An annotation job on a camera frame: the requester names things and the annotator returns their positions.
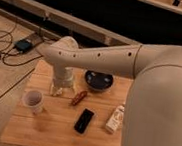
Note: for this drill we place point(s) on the brown red sausage toy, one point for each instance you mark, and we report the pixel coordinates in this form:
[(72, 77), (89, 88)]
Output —
[(78, 97)]

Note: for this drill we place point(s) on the long wooden frame beam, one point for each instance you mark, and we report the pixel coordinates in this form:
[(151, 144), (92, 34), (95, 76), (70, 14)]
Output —
[(72, 23)]

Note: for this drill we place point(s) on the white sponge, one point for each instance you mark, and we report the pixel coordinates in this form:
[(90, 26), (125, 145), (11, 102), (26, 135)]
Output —
[(56, 91)]

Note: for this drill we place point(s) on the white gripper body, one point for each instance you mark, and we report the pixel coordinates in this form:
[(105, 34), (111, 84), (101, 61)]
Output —
[(63, 77)]

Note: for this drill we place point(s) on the wooden table board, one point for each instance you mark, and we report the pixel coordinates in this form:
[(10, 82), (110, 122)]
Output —
[(54, 126)]

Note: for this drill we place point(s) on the dark blue bowl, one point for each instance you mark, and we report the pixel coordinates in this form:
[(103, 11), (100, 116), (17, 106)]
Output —
[(99, 82)]

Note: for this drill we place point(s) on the white ceramic cup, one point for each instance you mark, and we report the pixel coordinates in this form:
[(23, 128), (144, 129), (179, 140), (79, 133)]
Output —
[(34, 101)]

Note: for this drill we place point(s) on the black rectangular remote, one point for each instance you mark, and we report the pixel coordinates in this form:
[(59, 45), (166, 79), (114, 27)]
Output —
[(83, 121)]

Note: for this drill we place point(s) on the black power adapter box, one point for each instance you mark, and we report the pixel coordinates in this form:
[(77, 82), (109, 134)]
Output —
[(23, 45)]

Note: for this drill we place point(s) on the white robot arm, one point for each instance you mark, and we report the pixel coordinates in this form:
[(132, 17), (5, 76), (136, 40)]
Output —
[(153, 111)]

